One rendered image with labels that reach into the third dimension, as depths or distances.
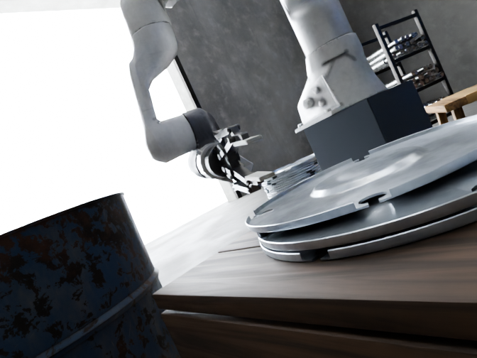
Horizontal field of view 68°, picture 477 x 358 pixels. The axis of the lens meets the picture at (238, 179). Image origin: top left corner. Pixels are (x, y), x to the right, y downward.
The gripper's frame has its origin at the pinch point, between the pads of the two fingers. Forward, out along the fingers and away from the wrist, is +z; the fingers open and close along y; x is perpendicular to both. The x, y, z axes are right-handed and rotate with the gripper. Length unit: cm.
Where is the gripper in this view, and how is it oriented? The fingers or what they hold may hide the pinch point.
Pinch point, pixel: (254, 158)
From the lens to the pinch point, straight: 62.0
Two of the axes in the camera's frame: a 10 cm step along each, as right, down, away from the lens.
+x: 8.8, -3.6, 3.1
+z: 3.5, 0.3, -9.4
